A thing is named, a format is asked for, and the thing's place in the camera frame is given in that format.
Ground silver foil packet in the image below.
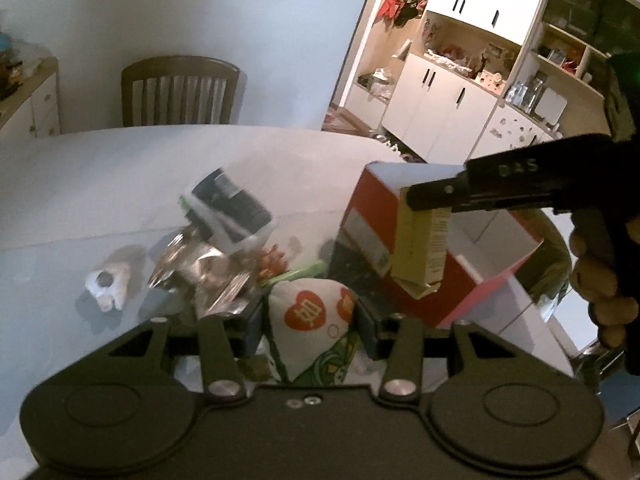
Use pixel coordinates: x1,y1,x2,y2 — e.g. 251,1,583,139
148,226,257,321

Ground yellow small carton box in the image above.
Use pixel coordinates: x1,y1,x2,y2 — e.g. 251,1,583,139
390,188,451,299

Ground red cardboard shoe box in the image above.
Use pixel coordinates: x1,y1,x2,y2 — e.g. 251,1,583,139
341,162,539,326

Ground hand in yellow glove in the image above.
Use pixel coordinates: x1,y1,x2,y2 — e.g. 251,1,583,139
570,212,639,351

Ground dark green chair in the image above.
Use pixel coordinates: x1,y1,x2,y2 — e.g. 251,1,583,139
515,208,573,322

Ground red orange toy figure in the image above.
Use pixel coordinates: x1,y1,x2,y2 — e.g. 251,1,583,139
257,245,288,282

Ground green tube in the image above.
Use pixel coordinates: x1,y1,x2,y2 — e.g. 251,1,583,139
264,260,328,287

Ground crumpled white tissue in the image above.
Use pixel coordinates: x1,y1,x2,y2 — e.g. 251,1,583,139
85,262,130,313

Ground white bag with dark label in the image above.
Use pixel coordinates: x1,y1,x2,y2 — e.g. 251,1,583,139
179,168,274,255

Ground red clothes hanging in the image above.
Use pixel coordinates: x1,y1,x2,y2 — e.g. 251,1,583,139
375,0,427,28

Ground dark wooden chair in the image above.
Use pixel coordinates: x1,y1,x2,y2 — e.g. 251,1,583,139
120,55,241,127

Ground white sideboard with drawers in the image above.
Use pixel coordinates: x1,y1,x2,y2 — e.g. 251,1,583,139
0,58,61,143

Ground white wall cabinet unit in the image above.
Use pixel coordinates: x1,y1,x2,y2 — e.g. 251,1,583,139
332,0,639,164

